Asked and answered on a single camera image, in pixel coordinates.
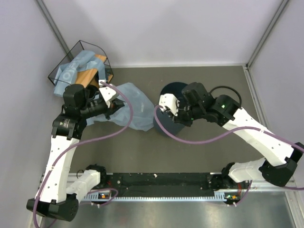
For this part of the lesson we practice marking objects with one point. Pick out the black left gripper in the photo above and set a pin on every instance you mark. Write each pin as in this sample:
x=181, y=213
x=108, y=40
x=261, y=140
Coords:
x=115, y=104

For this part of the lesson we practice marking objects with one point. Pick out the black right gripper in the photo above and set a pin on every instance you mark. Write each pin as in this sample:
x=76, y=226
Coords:
x=178, y=118

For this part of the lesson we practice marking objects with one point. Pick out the dark blue trash bin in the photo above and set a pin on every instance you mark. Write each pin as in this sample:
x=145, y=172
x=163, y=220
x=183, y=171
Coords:
x=174, y=88

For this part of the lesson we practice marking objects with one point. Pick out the light blue printed trash bag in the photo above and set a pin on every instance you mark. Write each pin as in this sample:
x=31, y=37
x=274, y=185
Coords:
x=67, y=73

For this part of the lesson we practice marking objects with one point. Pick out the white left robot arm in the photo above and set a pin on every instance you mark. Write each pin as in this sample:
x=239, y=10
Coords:
x=54, y=198

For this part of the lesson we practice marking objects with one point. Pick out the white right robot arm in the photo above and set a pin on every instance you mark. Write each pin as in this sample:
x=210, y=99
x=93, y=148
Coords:
x=280, y=158

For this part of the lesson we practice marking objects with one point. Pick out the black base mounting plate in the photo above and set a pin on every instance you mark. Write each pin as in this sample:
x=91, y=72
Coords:
x=164, y=184

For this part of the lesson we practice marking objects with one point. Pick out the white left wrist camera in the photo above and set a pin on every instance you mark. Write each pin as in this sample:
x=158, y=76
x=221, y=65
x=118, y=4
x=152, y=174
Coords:
x=107, y=92

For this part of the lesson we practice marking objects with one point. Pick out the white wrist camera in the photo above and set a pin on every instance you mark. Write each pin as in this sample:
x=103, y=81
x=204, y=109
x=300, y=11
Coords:
x=169, y=103
x=107, y=92

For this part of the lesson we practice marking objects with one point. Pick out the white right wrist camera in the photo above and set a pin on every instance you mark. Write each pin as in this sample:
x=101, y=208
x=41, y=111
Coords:
x=169, y=103

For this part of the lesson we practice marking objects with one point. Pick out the black wire shelf rack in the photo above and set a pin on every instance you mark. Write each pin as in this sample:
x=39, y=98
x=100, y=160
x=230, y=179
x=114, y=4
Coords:
x=88, y=77

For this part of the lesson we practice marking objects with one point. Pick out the aluminium frame rail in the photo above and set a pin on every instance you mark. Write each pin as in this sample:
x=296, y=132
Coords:
x=230, y=195

